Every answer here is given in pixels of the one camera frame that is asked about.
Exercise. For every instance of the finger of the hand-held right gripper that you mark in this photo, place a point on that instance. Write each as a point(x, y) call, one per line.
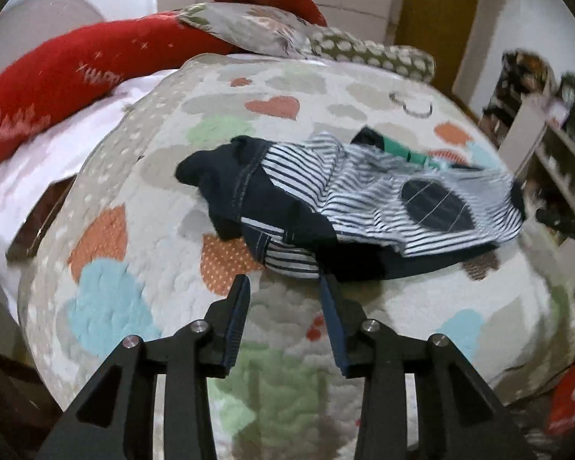
point(563, 224)

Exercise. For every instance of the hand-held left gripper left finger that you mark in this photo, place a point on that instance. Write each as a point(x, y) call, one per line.
point(237, 318)

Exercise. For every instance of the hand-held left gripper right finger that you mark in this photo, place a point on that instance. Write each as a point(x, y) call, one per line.
point(330, 318)

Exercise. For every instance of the navy striped pants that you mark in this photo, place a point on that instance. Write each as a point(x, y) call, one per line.
point(345, 211)

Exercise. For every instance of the white shelf unit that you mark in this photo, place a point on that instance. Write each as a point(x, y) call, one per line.
point(546, 148)

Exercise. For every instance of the heart patterned quilt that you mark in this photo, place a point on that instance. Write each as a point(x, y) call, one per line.
point(172, 230)

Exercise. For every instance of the red cloth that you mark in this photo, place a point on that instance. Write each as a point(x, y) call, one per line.
point(568, 397)

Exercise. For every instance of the white bed sheet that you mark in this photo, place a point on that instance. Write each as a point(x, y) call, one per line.
point(38, 163)

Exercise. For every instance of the yellow wooden door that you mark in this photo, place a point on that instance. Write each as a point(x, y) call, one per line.
point(436, 5)

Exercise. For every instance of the olive spotted pillow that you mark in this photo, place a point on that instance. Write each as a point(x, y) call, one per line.
point(373, 52)

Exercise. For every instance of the floral grey pillow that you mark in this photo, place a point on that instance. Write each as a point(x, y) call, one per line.
point(249, 26)

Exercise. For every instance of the red printed blanket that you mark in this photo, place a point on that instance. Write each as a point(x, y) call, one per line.
point(62, 76)

